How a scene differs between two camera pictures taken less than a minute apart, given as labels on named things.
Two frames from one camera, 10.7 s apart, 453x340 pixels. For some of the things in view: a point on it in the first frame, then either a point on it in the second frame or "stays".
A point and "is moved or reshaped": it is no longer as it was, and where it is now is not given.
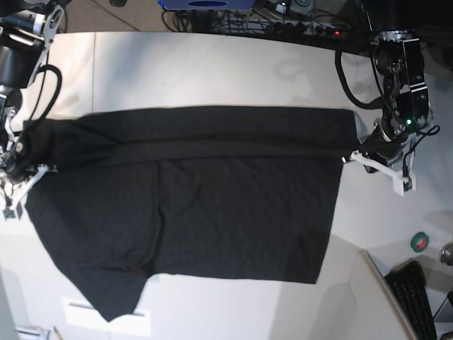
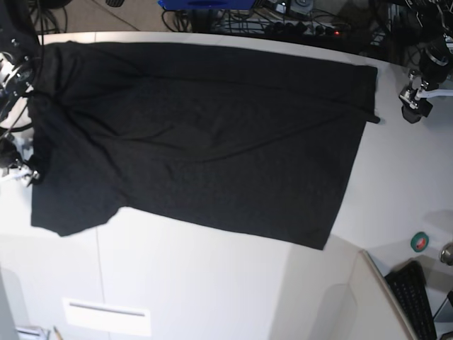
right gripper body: [383, 146] to [413, 98]
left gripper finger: [15, 210] to [26, 177]
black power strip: [299, 28] stays
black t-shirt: [229, 193] is moved or reshaped
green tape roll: [419, 241] stays
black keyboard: [408, 280] stays
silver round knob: [446, 253] stays
